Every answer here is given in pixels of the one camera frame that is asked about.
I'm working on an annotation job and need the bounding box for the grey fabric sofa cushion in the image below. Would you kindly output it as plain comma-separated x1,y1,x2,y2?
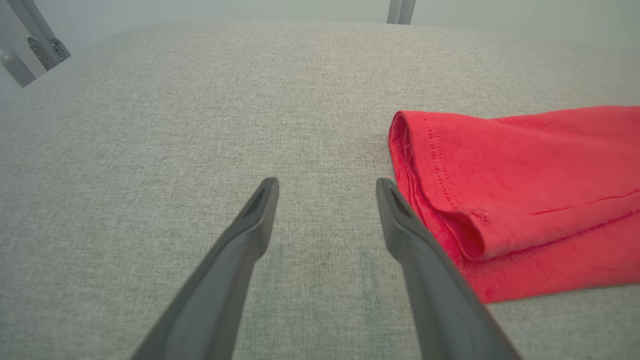
0,19,640,360

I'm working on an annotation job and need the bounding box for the grey metal frame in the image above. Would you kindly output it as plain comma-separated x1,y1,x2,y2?
0,0,71,89

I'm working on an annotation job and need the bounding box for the red white basketball jersey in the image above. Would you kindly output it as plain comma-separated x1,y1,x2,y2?
388,105,640,305

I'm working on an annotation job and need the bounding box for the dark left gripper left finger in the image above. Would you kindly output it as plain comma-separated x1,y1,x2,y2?
130,176,280,360

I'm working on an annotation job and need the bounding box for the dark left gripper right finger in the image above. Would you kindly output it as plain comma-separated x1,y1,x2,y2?
375,177,524,360

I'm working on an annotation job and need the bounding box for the grey metal post with bracket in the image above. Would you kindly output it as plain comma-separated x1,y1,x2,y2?
386,0,417,25

